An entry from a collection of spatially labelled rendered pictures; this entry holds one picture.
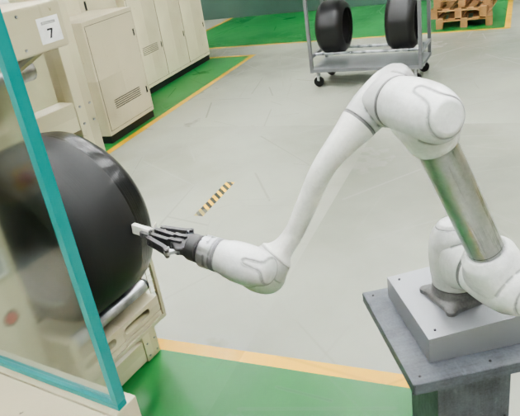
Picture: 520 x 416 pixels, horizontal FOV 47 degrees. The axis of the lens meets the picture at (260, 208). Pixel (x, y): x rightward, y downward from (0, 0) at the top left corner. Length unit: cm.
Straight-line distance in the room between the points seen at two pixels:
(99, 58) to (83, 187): 481
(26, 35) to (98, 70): 437
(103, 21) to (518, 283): 546
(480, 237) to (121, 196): 98
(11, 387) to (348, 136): 94
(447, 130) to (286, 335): 195
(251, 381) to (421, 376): 119
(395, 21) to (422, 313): 520
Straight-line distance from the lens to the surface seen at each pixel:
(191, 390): 295
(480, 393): 218
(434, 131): 138
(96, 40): 643
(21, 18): 206
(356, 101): 155
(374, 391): 279
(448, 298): 198
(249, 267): 149
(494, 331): 197
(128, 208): 173
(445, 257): 188
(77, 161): 173
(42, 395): 111
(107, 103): 649
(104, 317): 190
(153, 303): 202
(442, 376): 190
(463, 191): 156
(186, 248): 159
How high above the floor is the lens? 193
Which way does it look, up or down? 26 degrees down
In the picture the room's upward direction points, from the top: 9 degrees counter-clockwise
